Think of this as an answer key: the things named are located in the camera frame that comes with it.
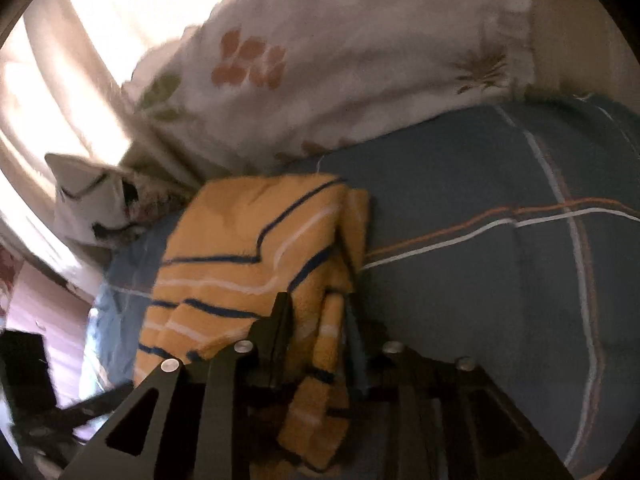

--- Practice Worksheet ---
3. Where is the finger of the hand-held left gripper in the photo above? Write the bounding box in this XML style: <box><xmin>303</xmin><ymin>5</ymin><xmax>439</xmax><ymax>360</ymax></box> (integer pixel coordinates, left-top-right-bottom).
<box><xmin>12</xmin><ymin>382</ymin><xmax>137</xmax><ymax>443</ymax></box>

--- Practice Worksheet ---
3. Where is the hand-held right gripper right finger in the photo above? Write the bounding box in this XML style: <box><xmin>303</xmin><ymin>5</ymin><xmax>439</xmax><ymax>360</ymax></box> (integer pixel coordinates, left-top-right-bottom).
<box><xmin>344</xmin><ymin>296</ymin><xmax>576</xmax><ymax>480</ymax></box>

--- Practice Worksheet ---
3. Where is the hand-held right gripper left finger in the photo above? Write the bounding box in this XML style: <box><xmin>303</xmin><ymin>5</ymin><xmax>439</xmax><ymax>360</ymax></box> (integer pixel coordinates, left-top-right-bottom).
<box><xmin>60</xmin><ymin>291</ymin><xmax>294</xmax><ymax>480</ymax></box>

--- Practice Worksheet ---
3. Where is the yellow striped sweater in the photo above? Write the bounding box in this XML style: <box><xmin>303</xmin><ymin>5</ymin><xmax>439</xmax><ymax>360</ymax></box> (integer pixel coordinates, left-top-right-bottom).
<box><xmin>134</xmin><ymin>172</ymin><xmax>372</xmax><ymax>473</ymax></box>

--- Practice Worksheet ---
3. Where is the blue plaid bed sheet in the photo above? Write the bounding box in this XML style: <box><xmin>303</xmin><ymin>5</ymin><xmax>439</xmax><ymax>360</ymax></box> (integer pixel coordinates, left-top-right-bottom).
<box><xmin>90</xmin><ymin>92</ymin><xmax>640</xmax><ymax>480</ymax></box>

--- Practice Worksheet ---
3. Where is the bird print pillow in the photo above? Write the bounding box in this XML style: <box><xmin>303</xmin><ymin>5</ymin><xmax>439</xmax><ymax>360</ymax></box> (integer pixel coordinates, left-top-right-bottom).
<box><xmin>45</xmin><ymin>152</ymin><xmax>201</xmax><ymax>252</ymax></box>

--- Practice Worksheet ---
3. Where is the cream curtain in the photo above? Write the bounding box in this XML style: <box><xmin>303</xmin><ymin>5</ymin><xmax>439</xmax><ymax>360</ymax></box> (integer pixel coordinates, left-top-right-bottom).
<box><xmin>0</xmin><ymin>0</ymin><xmax>241</xmax><ymax>281</ymax></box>

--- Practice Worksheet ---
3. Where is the leaf print pillow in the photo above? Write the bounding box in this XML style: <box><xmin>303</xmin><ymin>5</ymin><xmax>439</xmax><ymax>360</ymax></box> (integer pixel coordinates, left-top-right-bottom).
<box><xmin>122</xmin><ymin>0</ymin><xmax>540</xmax><ymax>182</ymax></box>

